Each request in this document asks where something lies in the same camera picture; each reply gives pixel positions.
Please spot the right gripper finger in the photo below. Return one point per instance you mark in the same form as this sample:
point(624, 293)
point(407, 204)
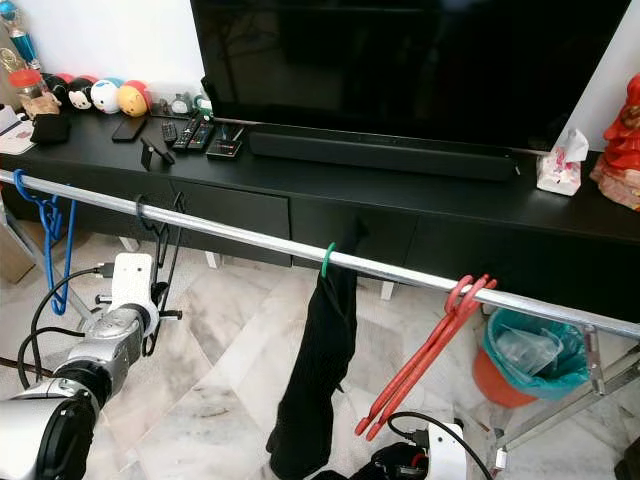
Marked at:
point(387, 465)

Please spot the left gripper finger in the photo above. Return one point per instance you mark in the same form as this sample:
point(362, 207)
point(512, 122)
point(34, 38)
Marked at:
point(170, 316)
point(106, 298)

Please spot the black plastic hanger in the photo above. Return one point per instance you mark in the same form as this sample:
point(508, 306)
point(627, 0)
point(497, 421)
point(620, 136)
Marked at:
point(145, 222)

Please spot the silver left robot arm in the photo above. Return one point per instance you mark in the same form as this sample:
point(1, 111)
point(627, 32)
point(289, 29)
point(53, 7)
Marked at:
point(60, 440)

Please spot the blue plastic hanger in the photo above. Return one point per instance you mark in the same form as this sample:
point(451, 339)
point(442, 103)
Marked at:
point(63, 285)

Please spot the red plastic hanger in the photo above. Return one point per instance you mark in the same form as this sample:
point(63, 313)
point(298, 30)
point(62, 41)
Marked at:
point(428, 365)
point(406, 365)

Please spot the green hanger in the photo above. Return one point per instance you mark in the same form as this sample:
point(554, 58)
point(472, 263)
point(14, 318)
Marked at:
point(327, 260)

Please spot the wooden cabinet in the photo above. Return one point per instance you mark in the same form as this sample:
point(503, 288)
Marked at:
point(15, 255)

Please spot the black T-shirt green logo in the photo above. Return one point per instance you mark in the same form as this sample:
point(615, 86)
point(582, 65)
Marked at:
point(310, 400)

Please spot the silver metal clothes rack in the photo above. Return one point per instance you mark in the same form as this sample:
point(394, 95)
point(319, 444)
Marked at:
point(260, 238)

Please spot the small black stand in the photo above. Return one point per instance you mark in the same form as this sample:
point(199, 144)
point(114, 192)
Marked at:
point(150, 152)

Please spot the black smartphone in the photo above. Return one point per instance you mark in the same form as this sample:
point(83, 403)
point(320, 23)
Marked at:
point(129, 128)

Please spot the red bin teal bag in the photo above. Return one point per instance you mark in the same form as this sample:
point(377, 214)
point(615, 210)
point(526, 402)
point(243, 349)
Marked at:
point(565, 375)

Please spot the black pouch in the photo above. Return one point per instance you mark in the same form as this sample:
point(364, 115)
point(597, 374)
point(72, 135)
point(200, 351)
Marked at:
point(50, 129)

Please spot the white card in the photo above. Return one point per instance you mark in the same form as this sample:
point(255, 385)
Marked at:
point(15, 143)

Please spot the yellow round plush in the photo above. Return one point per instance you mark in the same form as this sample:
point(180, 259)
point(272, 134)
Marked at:
point(133, 100)

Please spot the white blue round plush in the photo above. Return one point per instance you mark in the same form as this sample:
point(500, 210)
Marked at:
point(105, 97)

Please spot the mouse plush red bow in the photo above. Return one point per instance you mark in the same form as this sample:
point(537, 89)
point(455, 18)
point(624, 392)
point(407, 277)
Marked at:
point(80, 95)

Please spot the black mouse plush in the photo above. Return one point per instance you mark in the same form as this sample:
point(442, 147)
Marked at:
point(56, 90)

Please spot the black TV cabinet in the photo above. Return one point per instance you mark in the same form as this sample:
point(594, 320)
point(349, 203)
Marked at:
point(460, 240)

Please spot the black soundbar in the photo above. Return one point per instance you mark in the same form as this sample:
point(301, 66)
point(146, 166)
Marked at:
point(380, 155)

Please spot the white pink tissue box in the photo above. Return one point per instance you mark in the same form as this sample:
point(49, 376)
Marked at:
point(560, 175)

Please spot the black television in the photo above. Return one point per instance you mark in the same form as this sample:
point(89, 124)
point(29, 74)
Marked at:
point(400, 60)

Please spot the red figurine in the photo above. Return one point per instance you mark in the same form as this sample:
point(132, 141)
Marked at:
point(622, 150)

